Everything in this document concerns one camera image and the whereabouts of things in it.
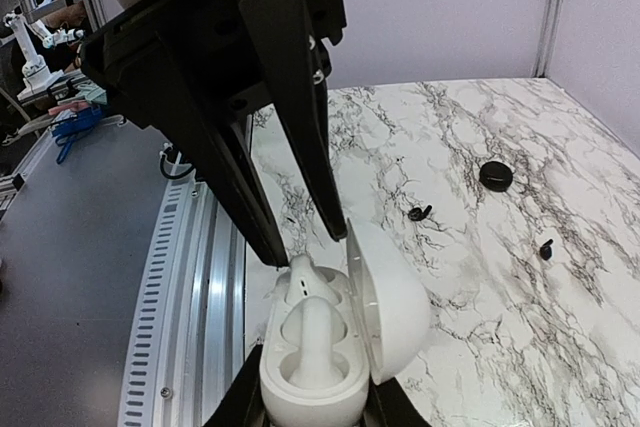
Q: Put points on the black earbud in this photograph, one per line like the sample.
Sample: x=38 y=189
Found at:
x=418 y=214
x=545 y=250

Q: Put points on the white earbud charging case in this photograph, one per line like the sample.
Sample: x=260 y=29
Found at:
x=385 y=318

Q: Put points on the black round charging case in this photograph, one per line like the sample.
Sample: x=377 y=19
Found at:
x=496 y=176

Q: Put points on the right corner aluminium post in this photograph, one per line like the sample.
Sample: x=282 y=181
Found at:
x=547 y=39

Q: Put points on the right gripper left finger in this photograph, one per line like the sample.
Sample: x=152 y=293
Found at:
x=242 y=405

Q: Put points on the white earbud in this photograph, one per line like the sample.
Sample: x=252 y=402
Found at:
x=319 y=326
x=301 y=281

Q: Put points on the blue plastic tool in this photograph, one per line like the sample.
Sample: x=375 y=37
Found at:
x=68 y=131

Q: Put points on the aluminium front rail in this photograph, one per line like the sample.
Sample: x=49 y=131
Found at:
x=186 y=344

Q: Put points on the small white background robot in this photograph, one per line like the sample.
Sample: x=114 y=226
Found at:
x=36 y=74

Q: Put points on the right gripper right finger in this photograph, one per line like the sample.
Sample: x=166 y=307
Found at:
x=388 y=405

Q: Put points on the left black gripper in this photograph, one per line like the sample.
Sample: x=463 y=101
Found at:
x=196 y=69

